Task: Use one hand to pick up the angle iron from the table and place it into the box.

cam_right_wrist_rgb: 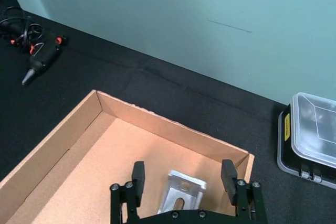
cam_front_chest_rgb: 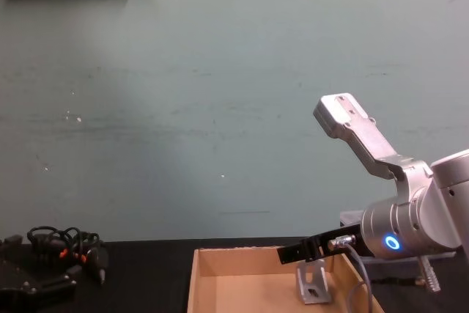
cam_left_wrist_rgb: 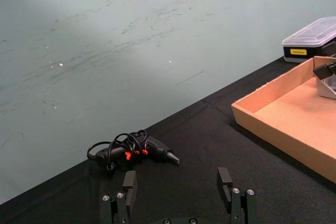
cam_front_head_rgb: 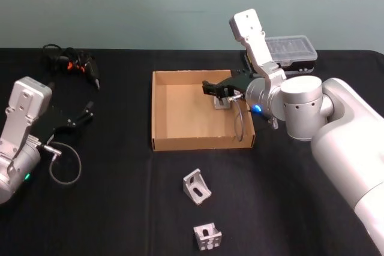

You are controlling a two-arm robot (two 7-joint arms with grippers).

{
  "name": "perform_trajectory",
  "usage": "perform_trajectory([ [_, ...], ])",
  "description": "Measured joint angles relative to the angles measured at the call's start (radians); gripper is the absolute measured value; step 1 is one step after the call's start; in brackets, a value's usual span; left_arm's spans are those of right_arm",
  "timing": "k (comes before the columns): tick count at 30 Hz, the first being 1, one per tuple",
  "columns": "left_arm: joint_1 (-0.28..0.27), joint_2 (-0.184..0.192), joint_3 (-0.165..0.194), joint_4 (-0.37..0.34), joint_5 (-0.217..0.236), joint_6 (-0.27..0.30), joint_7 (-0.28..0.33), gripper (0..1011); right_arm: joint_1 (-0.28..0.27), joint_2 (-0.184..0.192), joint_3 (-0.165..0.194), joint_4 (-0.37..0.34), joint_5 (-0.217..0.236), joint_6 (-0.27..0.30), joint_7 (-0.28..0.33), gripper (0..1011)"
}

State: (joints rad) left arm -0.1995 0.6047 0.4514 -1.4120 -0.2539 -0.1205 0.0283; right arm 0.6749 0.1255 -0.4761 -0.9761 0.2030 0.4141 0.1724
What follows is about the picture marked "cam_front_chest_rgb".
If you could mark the shallow brown cardboard tray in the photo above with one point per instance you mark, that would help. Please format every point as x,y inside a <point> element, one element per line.
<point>238,291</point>

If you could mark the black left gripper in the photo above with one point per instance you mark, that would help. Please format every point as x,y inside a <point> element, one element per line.
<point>11,276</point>

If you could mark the black table cloth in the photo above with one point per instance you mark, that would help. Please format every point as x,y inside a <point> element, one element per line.
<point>146,276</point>

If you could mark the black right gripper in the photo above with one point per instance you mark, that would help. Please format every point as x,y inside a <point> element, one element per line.
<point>329,238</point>

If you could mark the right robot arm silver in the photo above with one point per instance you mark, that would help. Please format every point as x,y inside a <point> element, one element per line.
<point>414,195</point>

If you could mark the small pale grey bracket piece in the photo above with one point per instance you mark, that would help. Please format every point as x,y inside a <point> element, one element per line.
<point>311,283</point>

